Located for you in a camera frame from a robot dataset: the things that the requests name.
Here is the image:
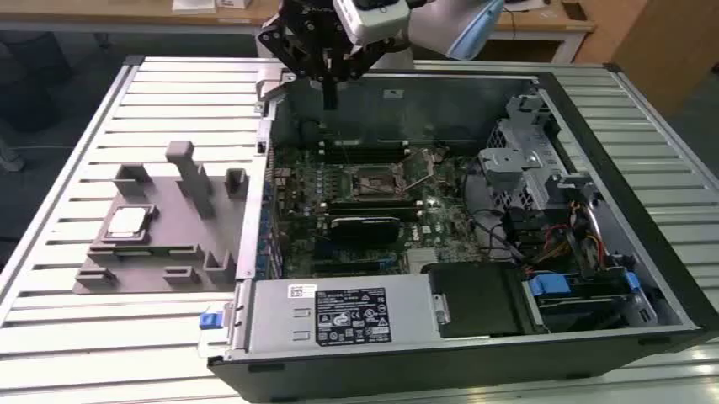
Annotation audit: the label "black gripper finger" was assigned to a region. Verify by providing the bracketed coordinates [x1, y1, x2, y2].
[331, 37, 395, 111]
[258, 23, 334, 111]

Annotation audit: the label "thin metal locking lever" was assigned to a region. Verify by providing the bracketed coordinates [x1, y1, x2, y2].
[337, 124, 354, 167]

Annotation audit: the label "metal socket cover frame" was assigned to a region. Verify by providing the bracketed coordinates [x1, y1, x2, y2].
[395, 147, 438, 190]

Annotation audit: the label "silver square CPU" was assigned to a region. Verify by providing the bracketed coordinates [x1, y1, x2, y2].
[109, 207, 153, 237]

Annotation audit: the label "CPU socket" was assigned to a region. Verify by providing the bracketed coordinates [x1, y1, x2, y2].
[349, 163, 410, 199]

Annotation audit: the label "wooden desk white legs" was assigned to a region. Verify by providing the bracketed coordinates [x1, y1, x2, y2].
[0, 0, 598, 64]

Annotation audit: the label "metal drive cage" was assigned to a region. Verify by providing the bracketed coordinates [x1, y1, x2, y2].
[477, 94, 569, 211]

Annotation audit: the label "small black graphics card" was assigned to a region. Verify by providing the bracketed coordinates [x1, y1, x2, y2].
[327, 215, 405, 244]

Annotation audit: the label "black mesh waste bin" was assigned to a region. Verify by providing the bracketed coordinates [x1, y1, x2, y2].
[0, 31, 75, 134]

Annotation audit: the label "green motherboard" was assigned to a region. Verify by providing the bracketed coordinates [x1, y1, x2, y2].
[263, 138, 507, 281]

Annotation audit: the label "small silver heatsink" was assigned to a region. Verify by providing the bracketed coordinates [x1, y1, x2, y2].
[405, 247, 443, 266]

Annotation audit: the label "black expansion slot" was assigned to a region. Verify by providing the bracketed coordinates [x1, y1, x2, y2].
[311, 260, 379, 274]

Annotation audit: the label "wooden cabinet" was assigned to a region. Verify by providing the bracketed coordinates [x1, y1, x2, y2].
[574, 0, 719, 121]

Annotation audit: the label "green RAM stick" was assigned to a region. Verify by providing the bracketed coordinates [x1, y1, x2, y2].
[111, 247, 174, 257]

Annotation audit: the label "grey metal leg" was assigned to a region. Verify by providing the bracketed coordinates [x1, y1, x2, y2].
[0, 136, 27, 173]

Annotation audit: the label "grey parts rack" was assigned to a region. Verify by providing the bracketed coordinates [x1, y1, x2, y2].
[73, 141, 253, 295]

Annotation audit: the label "black plastic shroud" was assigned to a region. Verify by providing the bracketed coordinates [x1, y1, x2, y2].
[421, 263, 555, 340]

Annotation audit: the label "hard disk in blue carrier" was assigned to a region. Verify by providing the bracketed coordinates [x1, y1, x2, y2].
[522, 271, 642, 333]

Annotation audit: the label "grey power supply unit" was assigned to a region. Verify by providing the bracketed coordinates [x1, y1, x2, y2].
[225, 277, 454, 361]

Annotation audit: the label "black open PC case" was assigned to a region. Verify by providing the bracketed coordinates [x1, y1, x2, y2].
[206, 62, 710, 404]

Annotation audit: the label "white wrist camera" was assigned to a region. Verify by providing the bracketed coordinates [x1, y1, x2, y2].
[334, 0, 411, 45]

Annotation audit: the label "orange yellow wire bundle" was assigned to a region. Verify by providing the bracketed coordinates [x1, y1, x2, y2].
[525, 242, 573, 264]

